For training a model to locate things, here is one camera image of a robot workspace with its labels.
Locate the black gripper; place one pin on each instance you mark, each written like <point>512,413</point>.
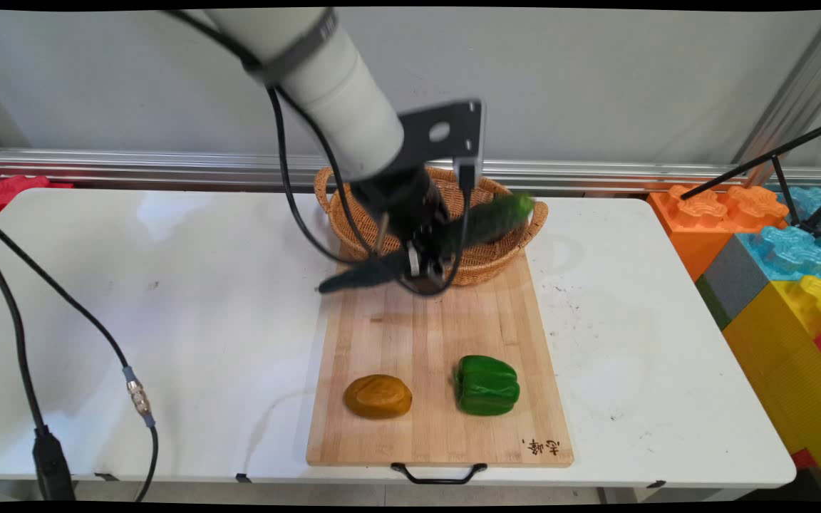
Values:
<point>402,203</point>

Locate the green cucumber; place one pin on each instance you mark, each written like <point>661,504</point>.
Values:
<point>485,219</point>

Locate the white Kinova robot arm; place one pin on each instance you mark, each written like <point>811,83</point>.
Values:
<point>325,78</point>

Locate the woven wicker basket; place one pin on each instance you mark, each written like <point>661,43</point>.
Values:
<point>496,249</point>

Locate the green bell pepper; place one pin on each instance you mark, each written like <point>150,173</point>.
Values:
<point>486,385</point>

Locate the brown bread roll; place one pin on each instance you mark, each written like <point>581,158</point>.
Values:
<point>378,396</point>

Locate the orange foam block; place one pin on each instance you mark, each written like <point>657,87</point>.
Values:
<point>710,214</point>

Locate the black table clip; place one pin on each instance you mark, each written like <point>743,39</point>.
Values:
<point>656,484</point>
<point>105,477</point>
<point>243,478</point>

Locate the grey foam block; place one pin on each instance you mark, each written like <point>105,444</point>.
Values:
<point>731,285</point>

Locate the blue foam block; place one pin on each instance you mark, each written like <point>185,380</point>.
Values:
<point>788,249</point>

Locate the black tripod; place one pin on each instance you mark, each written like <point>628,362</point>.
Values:
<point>795,160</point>

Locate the red foam puzzle piece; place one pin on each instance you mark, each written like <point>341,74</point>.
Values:
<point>8,191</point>

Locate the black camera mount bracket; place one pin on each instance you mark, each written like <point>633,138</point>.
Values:
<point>453,128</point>

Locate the aluminium rail along wall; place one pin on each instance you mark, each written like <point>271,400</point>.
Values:
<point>168,167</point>

